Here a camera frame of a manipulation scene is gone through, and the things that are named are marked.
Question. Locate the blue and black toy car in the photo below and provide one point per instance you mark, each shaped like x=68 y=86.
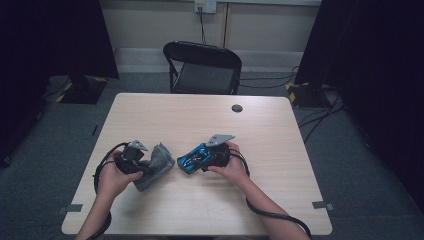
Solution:
x=188 y=161

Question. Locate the black folding chair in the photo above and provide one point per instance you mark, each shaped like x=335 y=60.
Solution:
x=203 y=55

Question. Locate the black stand base striped tape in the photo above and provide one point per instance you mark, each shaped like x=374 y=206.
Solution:
x=305 y=95
x=83 y=91

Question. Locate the dark curtain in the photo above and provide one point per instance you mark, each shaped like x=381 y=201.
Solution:
x=50 y=40
x=376 y=66

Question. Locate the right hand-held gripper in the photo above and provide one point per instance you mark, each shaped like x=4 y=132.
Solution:
x=218 y=156

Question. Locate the grey tape strip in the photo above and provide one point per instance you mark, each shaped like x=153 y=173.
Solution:
x=70 y=208
x=322 y=205

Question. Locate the person's right hand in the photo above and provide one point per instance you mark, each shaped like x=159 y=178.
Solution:
x=236 y=168

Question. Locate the person's left hand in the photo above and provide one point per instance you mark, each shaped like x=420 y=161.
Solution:
x=111 y=181

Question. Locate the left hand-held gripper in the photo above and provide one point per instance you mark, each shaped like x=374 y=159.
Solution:
x=131 y=161

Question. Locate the grey cloth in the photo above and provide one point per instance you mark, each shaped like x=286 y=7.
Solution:
x=161 y=160

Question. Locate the white wall socket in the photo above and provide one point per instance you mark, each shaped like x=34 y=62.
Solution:
x=205 y=6

